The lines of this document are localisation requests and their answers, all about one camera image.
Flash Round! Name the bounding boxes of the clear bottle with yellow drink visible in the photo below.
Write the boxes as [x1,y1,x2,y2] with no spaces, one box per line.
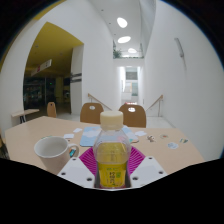
[92,110,132,190]

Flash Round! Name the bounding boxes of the group of wooden chairs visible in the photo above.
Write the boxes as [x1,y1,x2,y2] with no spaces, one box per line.
[46,101,148,129]

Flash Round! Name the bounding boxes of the dark wall sign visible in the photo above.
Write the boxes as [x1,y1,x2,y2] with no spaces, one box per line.
[69,72,83,83]

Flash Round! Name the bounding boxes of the wooden bench with metal legs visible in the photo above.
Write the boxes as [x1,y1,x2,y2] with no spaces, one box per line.
[10,108,40,124]

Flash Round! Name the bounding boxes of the white ceramic mug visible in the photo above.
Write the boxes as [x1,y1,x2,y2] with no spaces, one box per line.
[33,135,80,176]

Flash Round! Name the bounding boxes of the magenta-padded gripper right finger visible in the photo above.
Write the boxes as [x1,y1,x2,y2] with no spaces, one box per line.
[127,146,168,190]

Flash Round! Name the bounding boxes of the group of oval ceiling lights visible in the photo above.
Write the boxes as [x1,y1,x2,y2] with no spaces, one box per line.
[116,17,138,54]

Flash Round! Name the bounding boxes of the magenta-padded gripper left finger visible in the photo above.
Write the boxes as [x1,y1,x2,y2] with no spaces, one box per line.
[56,146,99,190]

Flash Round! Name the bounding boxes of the wooden stair handrail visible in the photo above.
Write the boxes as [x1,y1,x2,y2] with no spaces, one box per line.
[87,93,113,111]
[146,94,165,117]

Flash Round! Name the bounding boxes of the green balcony plant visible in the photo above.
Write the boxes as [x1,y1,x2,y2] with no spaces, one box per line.
[112,48,123,59]

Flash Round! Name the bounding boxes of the dark display shelf unit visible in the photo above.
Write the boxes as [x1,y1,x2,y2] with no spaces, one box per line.
[23,77,56,109]

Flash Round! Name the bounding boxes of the hanging white red sign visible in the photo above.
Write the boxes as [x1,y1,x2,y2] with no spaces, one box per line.
[30,58,53,77]

